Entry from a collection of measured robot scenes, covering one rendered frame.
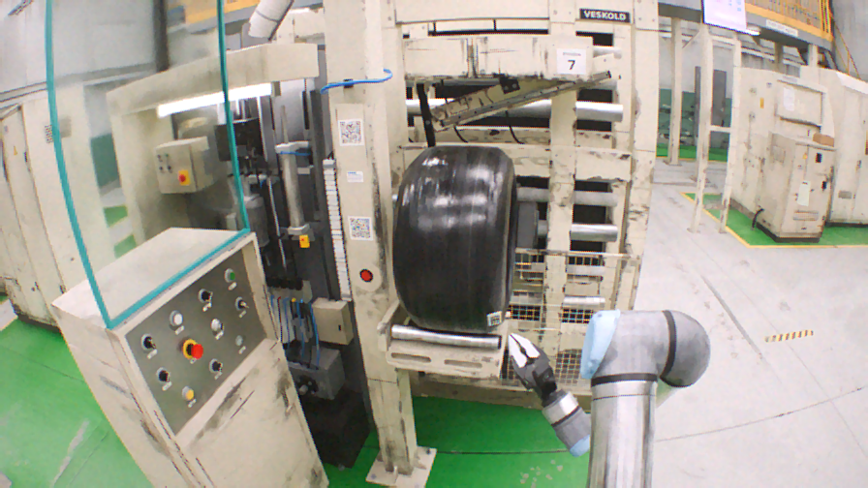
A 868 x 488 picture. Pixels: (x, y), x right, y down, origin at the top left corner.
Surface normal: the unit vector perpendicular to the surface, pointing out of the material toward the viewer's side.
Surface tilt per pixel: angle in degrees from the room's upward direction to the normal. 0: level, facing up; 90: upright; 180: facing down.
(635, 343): 41
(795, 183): 90
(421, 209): 54
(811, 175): 90
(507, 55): 90
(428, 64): 90
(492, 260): 81
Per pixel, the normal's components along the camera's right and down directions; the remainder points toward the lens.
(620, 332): -0.14, -0.54
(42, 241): -0.10, 0.40
